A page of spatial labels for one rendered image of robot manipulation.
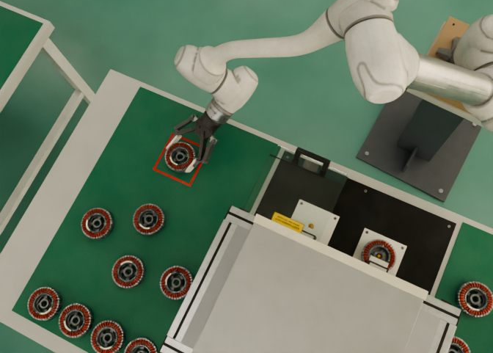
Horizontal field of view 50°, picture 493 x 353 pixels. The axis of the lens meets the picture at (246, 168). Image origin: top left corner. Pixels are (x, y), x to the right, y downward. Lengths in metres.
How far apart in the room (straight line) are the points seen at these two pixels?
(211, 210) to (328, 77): 1.27
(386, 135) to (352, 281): 1.60
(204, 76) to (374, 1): 0.59
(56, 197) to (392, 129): 1.67
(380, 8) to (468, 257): 0.92
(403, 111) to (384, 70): 1.51
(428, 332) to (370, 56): 0.72
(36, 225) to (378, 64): 1.35
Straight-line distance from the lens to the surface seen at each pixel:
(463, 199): 2.78
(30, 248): 2.07
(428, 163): 2.77
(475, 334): 1.92
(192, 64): 1.70
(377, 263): 1.73
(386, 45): 1.37
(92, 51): 3.19
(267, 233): 1.28
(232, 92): 1.76
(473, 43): 1.90
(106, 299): 1.93
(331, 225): 1.83
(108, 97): 2.14
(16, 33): 2.44
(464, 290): 1.88
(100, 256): 1.96
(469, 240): 1.94
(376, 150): 2.74
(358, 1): 1.45
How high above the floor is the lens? 2.57
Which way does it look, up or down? 72 degrees down
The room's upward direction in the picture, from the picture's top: 15 degrees counter-clockwise
